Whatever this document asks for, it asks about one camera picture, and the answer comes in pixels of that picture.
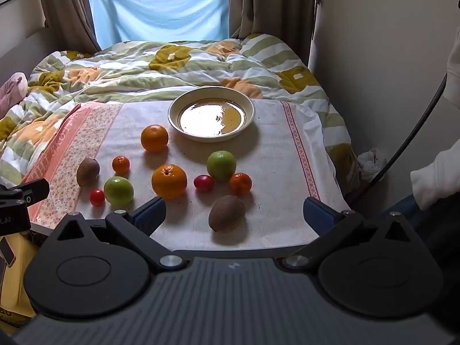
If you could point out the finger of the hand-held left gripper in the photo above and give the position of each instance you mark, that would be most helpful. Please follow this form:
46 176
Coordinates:
34 188

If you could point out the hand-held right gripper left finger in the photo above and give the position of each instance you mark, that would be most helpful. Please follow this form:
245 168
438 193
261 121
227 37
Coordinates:
151 216

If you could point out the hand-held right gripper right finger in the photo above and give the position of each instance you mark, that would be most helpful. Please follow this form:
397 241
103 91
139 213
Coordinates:
319 216

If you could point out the large orange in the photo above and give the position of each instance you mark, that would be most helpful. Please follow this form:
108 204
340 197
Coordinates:
169 181
154 137

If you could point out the green apple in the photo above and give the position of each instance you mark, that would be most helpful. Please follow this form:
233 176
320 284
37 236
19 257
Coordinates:
221 165
118 191

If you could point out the brown kiwi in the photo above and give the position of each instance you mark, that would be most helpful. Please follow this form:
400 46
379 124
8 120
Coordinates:
227 212
88 171

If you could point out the red tomato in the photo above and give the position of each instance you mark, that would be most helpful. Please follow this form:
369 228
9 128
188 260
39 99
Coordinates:
97 197

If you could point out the small tangerine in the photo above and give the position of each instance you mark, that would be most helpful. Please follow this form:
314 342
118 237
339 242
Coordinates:
240 183
120 164

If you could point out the red apple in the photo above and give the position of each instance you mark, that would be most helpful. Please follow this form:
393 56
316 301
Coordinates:
203 182

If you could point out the cream ceramic bowl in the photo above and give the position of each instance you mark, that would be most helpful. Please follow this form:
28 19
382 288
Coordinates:
212 116

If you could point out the white towel with pink border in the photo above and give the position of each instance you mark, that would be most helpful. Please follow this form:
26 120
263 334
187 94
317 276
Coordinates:
280 172

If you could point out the yellow bag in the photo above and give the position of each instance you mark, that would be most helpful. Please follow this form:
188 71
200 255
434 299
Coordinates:
14 287

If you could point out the white plastic bag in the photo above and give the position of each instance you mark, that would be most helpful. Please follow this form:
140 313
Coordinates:
372 163

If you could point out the pink plush item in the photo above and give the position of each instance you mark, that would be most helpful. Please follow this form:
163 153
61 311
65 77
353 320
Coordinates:
10 93

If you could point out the person's white clothing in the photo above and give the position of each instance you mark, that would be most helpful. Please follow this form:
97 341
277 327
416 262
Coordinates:
433 183

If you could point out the grey bed board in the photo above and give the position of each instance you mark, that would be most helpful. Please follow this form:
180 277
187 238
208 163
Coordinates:
28 48

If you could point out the striped floral duvet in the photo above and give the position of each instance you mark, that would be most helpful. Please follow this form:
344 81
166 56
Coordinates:
143 72

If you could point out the brown curtain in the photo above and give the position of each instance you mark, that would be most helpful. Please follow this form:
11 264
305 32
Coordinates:
68 7
269 7

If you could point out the light blue window cloth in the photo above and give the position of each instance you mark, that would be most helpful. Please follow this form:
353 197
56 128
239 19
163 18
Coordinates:
158 7

